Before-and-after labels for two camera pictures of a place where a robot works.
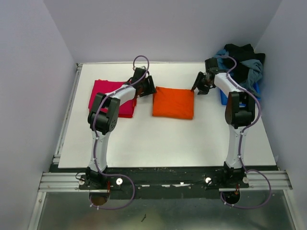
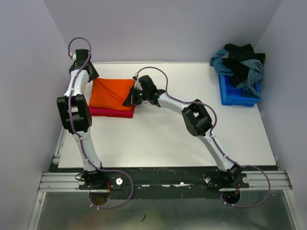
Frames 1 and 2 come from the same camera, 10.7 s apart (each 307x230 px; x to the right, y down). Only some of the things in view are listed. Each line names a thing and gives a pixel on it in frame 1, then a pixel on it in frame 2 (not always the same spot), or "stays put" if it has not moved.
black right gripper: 200,75 -> 130,100
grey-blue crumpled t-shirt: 255,68 stays put
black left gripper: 150,88 -> 94,74
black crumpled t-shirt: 242,53 stays put
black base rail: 163,183 stays put
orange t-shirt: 173,102 -> 110,93
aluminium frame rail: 71,182 stays put
